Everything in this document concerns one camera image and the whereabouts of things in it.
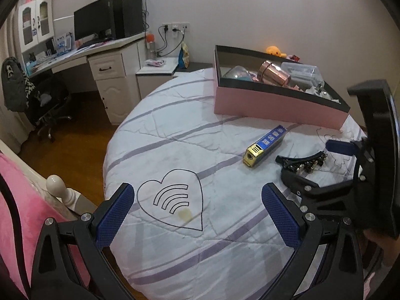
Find white striped bed cover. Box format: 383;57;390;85
103;67;376;300

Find clear plastic case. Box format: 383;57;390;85
279;62;324;85

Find orange plush toy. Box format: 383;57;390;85
265;46;286;58

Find blue and gold carton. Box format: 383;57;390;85
242;124;287;169

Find pink blanket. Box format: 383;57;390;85
0;153;91;300

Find clear glass bottle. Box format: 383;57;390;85
223;65;251;80

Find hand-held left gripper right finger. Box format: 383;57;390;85
261;182;366;300

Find rose gold metal can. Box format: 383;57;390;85
257;60;293;86

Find yellow snack bag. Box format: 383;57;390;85
178;42;191;68

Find white wall power outlet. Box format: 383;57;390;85
162;22;191;33

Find pink box with black rim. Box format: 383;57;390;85
213;44;351;131

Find blue and white box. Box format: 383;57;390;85
54;33;72;55

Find black power cables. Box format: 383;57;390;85
156;26;185;58

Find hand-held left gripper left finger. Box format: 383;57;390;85
29;182;138;300

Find black computer tower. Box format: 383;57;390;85
112;0;145;40

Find small white figurine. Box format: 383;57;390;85
308;83;329;99

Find person's right hand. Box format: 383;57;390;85
364;228;400;269

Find black computer monitor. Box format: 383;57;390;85
73;0;116;42

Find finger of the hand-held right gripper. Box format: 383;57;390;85
325;139;376;182
275;150;357;216

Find white hutch cabinet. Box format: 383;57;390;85
17;0;55;54

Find white nightstand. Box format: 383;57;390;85
135;57;180;101

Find white bed frame post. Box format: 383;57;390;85
46;175;82;210

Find white desk with drawers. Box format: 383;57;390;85
22;31;147;126

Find bottle with orange cap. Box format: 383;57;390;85
147;31;156;60

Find black office chair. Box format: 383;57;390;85
1;57;73;141

